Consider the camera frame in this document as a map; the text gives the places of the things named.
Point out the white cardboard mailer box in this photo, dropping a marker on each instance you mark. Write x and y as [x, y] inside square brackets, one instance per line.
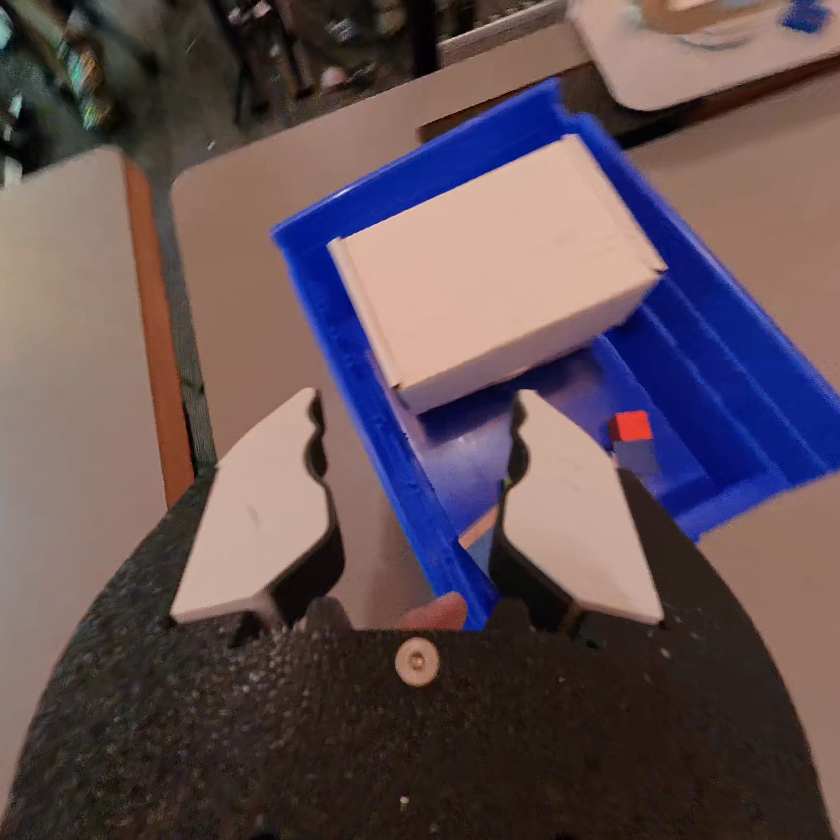
[498, 275]

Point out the blue plastic bin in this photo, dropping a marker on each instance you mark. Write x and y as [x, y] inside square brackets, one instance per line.
[708, 354]

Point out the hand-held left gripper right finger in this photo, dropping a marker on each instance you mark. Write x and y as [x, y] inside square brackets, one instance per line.
[577, 524]

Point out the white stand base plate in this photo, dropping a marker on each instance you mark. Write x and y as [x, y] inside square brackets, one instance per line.
[689, 65]

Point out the small blue plastic piece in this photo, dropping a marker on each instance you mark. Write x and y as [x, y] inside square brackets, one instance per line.
[803, 14]

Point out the person's left hand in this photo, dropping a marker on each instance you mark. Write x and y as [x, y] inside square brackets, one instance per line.
[432, 615]

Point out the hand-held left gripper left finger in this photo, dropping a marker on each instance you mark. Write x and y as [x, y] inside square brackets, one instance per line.
[255, 518]

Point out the red cube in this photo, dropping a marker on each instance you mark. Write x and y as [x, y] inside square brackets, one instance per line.
[630, 425]

